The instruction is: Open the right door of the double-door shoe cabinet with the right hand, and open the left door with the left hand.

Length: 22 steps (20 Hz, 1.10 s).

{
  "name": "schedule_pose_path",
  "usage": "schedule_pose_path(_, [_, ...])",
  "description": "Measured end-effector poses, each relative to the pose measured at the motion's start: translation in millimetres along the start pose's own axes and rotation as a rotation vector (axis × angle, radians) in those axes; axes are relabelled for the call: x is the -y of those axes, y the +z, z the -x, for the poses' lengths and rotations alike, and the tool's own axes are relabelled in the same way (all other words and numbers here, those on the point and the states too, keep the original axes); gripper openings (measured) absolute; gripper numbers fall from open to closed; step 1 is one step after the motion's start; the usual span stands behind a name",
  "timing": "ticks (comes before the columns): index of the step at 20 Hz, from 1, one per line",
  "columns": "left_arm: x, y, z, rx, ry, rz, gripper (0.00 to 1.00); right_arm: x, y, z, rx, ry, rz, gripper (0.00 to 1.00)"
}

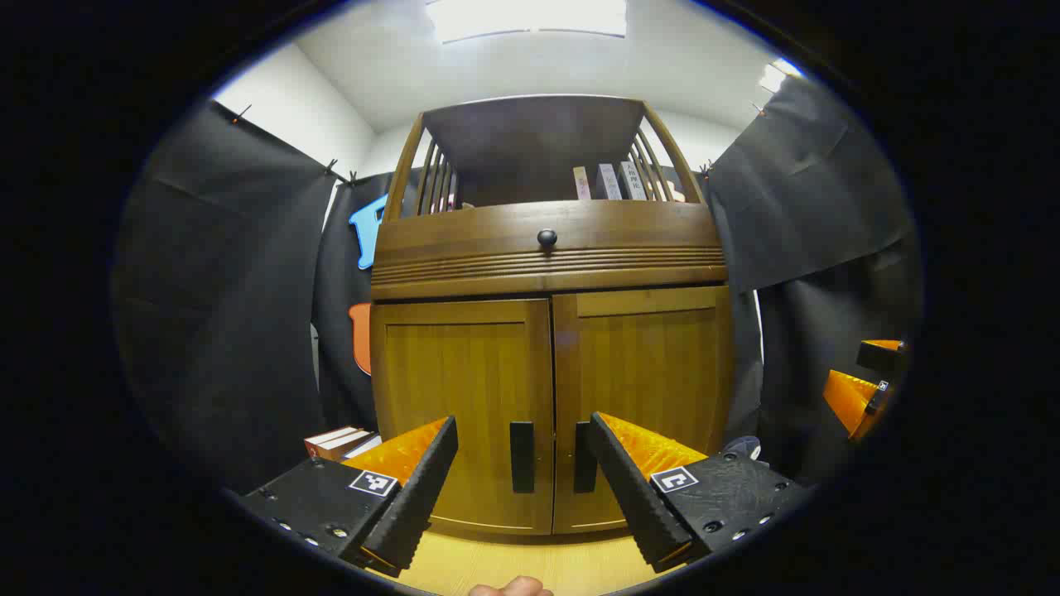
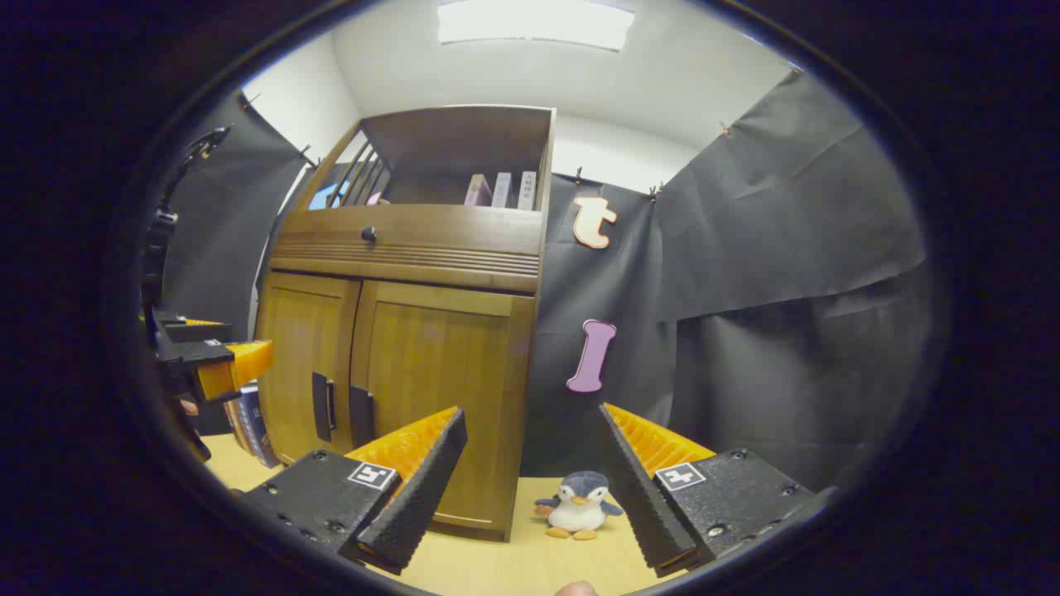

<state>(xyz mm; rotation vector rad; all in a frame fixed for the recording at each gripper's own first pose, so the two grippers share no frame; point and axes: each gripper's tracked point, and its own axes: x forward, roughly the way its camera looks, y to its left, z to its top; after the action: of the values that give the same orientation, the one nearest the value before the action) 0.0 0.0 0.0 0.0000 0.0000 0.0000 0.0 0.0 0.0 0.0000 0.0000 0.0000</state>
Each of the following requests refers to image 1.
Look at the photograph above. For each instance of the black drawer knob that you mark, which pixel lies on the black drawer knob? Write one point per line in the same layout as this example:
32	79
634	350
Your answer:
546	238

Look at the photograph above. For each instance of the black backdrop cloth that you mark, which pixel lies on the black backdrop cloth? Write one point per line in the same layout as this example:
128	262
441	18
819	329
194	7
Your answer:
224	290

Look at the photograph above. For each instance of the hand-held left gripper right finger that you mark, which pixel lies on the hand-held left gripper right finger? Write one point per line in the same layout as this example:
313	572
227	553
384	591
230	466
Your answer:
629	488

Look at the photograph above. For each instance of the grey white book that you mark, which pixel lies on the grey white book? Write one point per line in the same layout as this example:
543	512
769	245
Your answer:
633	180

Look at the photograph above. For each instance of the wooden cabinet drawer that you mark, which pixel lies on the wooden cabinet drawer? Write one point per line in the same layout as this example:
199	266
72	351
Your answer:
464	240

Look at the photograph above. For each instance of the penguin plush toy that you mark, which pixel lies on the penguin plush toy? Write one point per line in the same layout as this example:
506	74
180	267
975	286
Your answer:
743	448

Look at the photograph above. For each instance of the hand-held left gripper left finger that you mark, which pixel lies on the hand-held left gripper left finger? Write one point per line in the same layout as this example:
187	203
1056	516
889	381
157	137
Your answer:
418	488

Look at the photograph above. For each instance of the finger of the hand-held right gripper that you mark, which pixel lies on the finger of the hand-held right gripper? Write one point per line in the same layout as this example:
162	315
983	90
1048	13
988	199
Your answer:
882	356
849	399

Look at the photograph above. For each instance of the wooden double-door shoe cabinet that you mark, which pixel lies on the wooden double-door shoe cabinet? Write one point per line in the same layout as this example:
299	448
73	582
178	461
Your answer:
530	141

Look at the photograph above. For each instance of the wooden shoe cabinet door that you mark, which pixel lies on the wooden shoe cabinet door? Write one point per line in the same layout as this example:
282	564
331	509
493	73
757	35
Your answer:
447	389
654	372

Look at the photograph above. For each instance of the blue cover book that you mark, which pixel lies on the blue cover book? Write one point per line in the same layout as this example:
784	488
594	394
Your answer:
364	448

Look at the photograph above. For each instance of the lavender book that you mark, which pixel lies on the lavender book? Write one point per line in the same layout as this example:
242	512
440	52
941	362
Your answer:
609	182

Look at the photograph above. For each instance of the ceiling light panel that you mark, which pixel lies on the ceiling light panel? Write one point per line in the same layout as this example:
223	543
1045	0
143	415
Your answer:
777	76
530	16

